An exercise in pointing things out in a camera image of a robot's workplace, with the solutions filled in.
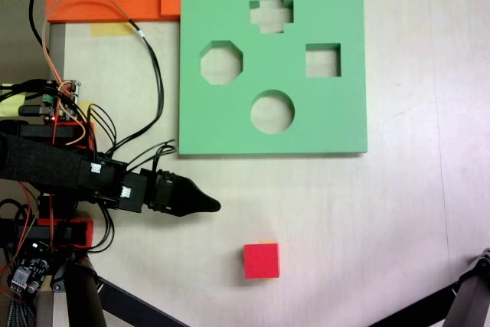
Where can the red arm base plate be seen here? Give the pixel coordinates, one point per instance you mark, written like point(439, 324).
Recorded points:
point(86, 233)
point(91, 137)

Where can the yellow sticky note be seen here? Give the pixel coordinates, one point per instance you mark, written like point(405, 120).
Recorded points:
point(11, 103)

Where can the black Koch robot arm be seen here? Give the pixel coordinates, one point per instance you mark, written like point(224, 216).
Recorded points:
point(46, 162)

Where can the green shape sorter board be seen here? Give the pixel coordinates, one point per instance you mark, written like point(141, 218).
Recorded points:
point(275, 66)

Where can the grey notched tripod leg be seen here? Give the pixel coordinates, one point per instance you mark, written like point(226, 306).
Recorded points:
point(472, 288)

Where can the red square block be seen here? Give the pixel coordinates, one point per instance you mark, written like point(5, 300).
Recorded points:
point(261, 261)

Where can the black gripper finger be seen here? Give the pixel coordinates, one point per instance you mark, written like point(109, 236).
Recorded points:
point(187, 209)
point(191, 191)

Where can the yellow tape strip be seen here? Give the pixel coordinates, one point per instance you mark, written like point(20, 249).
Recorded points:
point(111, 29)

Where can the black tripod leg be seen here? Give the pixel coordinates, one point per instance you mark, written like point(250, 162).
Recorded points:
point(84, 296)

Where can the circuit board with connectors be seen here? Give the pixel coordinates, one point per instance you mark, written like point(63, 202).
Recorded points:
point(63, 101)

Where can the small black converter board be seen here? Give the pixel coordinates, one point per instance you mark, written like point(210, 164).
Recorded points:
point(28, 269)

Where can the black tripod brace bar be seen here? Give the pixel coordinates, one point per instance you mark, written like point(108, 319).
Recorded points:
point(141, 309)
point(413, 311)

